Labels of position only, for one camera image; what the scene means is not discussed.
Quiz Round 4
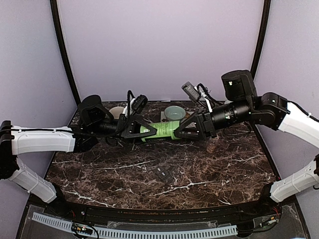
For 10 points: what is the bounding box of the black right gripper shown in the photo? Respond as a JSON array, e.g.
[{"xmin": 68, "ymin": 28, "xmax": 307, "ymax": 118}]
[{"xmin": 174, "ymin": 98, "xmax": 252, "ymax": 141}]

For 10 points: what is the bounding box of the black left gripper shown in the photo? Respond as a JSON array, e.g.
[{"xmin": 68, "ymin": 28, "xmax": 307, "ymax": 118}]
[{"xmin": 90, "ymin": 113, "xmax": 160, "ymax": 145}]

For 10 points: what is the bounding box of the green labelled supplement bottle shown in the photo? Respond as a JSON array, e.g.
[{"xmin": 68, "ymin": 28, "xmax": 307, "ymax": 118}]
[{"xmin": 141, "ymin": 121, "xmax": 180, "ymax": 142}]

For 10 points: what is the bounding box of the clear pill bottle green label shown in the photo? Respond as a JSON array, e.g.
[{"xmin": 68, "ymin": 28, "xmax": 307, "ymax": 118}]
[{"xmin": 206, "ymin": 137, "xmax": 219, "ymax": 153}]

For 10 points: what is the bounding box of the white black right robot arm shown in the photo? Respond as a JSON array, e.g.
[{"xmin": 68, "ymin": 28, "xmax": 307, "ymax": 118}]
[{"xmin": 173, "ymin": 70, "xmax": 319, "ymax": 216}]

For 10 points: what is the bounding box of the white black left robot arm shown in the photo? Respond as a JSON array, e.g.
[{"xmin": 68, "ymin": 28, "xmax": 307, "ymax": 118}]
[{"xmin": 0, "ymin": 92, "xmax": 157, "ymax": 217}]

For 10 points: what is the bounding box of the light green ceramic bowl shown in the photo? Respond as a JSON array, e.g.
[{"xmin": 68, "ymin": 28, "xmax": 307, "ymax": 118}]
[{"xmin": 164, "ymin": 106, "xmax": 186, "ymax": 121}]

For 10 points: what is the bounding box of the white floral ceramic mug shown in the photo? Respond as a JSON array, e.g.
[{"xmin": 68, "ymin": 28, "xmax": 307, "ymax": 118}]
[{"xmin": 109, "ymin": 106, "xmax": 125, "ymax": 120}]

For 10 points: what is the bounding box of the square floral ceramic plate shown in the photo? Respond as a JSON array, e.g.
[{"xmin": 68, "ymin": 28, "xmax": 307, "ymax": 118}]
[{"xmin": 160, "ymin": 111, "xmax": 196, "ymax": 127}]

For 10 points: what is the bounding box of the white slotted cable duct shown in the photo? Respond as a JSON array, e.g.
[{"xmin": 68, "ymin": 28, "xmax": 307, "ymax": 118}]
[{"xmin": 31, "ymin": 212, "xmax": 238, "ymax": 239}]

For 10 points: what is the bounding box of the black right frame post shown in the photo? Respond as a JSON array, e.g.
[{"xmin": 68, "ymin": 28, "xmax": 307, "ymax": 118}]
[{"xmin": 250, "ymin": 0, "xmax": 271, "ymax": 79}]

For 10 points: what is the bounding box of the black frame post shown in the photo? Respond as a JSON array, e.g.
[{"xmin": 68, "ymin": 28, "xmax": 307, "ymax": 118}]
[
  {"xmin": 250, "ymin": 0, "xmax": 271, "ymax": 79},
  {"xmin": 50, "ymin": 0, "xmax": 81, "ymax": 105}
]

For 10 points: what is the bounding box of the black left frame post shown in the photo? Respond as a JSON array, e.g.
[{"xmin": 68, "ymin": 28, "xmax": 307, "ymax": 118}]
[{"xmin": 50, "ymin": 0, "xmax": 81, "ymax": 105}]

